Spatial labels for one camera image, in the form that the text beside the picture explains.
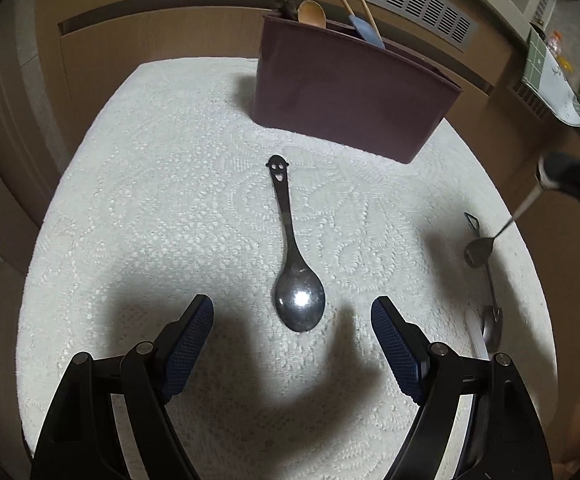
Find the wooden chopstick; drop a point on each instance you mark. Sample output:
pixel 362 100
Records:
pixel 345 2
pixel 365 7

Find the green checked towel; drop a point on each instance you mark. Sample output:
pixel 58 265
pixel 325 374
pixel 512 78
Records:
pixel 555 80

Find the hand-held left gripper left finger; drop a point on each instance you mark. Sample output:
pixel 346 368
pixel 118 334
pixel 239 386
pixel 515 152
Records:
pixel 187 350

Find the white lace tablecloth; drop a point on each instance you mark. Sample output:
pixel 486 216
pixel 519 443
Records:
pixel 170 210

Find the wooden spoon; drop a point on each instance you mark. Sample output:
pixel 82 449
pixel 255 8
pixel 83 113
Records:
pixel 311 12

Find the black utensil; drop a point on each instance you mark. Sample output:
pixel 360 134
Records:
pixel 284 2

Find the orange snack packet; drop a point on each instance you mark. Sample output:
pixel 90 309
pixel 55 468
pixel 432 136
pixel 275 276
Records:
pixel 554 42

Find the maroon plastic utensil holder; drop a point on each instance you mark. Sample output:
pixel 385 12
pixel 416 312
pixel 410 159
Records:
pixel 340 90

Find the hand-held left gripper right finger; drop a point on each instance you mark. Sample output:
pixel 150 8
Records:
pixel 396 350

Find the long steel spoon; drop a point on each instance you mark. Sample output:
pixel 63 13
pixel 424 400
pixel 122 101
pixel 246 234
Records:
pixel 479 252

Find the small grey vent grille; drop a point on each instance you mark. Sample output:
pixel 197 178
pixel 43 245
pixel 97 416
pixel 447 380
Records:
pixel 527 97

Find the steel shovel spoon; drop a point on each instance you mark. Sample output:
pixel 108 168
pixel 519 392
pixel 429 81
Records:
pixel 492 322

